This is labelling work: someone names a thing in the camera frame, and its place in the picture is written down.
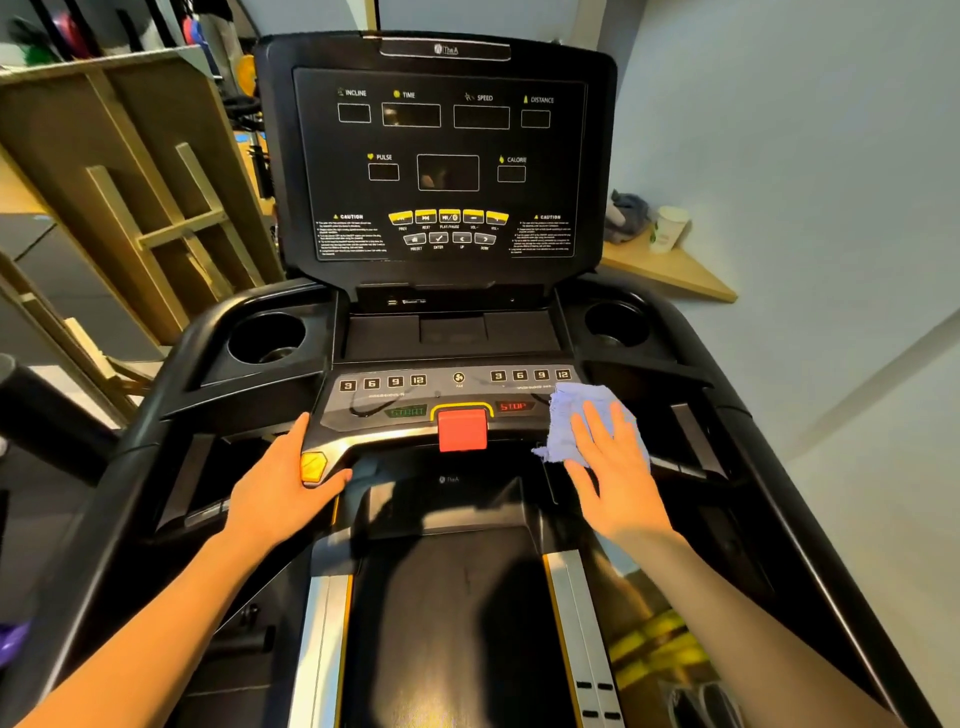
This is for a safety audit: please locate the person's left hand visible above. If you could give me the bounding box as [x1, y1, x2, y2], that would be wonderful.
[223, 412, 354, 553]

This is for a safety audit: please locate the person's right hand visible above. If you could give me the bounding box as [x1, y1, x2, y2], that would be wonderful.
[562, 399, 676, 545]

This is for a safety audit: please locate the blue cleaning cloth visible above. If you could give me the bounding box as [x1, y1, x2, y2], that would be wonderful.
[530, 382, 652, 474]

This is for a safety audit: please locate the grey treadmill control panel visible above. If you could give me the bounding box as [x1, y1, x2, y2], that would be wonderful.
[318, 363, 601, 451]

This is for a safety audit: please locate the person's right forearm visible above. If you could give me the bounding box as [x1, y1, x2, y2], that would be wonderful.
[607, 528, 909, 728]

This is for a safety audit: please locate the person's left forearm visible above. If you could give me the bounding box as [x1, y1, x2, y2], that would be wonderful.
[14, 528, 260, 728]

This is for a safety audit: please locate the yellow padded bar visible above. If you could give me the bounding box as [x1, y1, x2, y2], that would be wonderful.
[607, 607, 714, 691]

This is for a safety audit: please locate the red safety key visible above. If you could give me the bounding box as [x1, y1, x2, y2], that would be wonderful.
[437, 407, 490, 454]

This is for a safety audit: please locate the wooden corner shelf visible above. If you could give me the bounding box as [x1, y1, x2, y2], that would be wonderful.
[599, 224, 740, 305]

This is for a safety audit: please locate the black foam roller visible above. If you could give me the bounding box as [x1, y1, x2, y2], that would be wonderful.
[0, 352, 121, 481]

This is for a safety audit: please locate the white paper cup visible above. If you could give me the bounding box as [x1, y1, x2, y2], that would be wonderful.
[648, 205, 691, 254]

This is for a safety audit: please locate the grey crumpled cloth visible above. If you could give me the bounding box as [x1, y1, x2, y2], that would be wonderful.
[602, 189, 651, 246]

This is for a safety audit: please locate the purple plastic item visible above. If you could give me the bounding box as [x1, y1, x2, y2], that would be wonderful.
[0, 620, 31, 669]

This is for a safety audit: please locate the black exercise bike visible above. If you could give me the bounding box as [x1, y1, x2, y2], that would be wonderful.
[221, 93, 283, 219]

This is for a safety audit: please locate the large wooden easel board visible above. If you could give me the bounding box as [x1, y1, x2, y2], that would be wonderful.
[0, 46, 286, 346]

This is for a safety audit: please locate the white cabinet door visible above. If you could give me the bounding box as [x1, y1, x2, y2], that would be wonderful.
[374, 0, 590, 46]

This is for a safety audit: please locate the wooden easel frame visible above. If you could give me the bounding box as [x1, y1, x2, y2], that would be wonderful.
[0, 251, 163, 429]

